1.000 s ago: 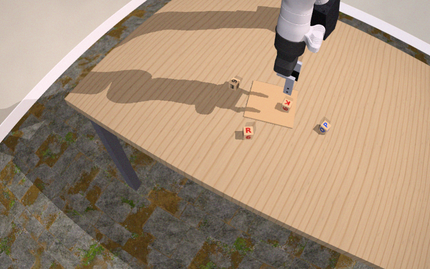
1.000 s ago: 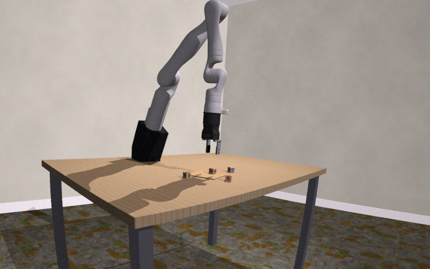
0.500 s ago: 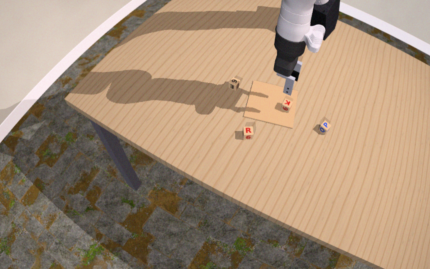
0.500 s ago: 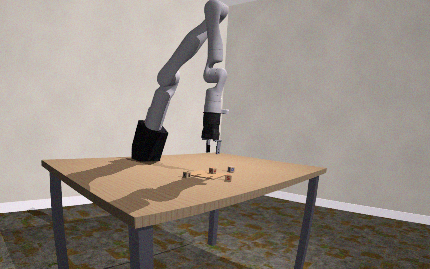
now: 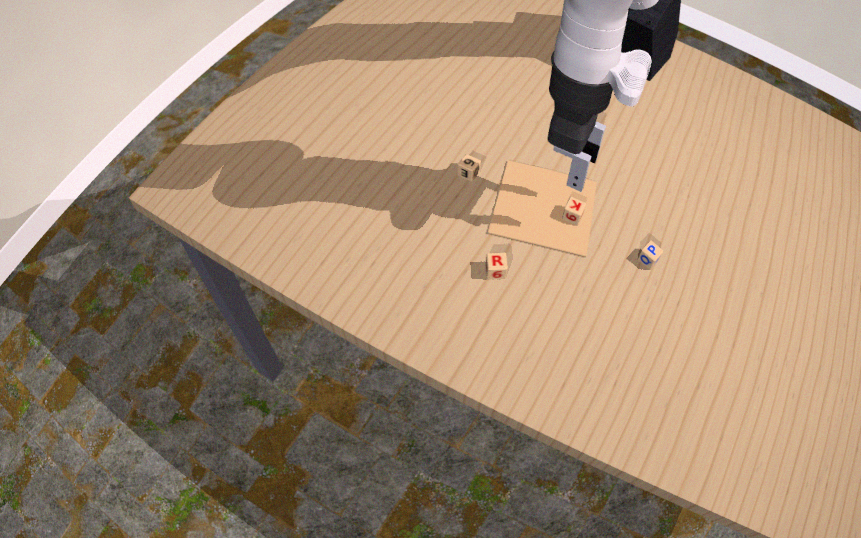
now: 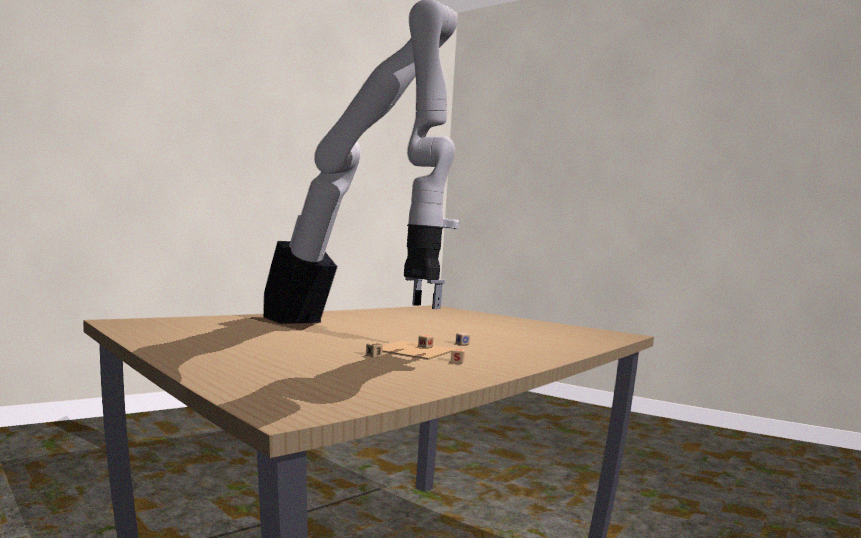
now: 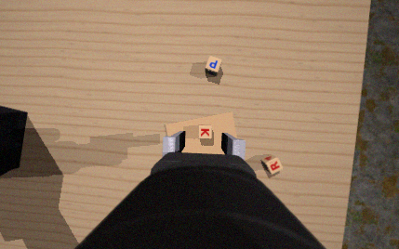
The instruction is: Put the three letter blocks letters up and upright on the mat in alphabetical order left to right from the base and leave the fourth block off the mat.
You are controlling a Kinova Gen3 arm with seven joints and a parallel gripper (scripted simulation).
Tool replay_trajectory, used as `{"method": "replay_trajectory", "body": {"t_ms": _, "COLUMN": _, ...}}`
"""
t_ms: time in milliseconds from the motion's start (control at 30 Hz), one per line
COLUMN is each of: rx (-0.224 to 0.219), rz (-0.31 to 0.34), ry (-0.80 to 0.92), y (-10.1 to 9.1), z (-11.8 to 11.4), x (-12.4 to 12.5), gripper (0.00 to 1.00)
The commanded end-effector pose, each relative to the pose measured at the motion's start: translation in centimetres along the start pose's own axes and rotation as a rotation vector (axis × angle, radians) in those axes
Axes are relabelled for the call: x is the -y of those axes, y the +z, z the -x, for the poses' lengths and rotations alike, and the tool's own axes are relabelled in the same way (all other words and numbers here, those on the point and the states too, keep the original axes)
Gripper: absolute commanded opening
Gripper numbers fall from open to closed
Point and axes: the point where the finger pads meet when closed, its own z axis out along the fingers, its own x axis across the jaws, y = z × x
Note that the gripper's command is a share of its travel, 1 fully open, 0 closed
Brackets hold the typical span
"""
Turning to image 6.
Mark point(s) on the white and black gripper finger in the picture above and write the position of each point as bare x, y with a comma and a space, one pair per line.
417, 292
437, 295

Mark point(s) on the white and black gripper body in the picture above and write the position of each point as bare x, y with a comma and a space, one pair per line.
424, 240

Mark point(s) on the tan square mat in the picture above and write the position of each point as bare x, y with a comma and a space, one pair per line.
412, 350

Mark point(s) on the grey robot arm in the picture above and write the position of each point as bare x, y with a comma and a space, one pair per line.
431, 25

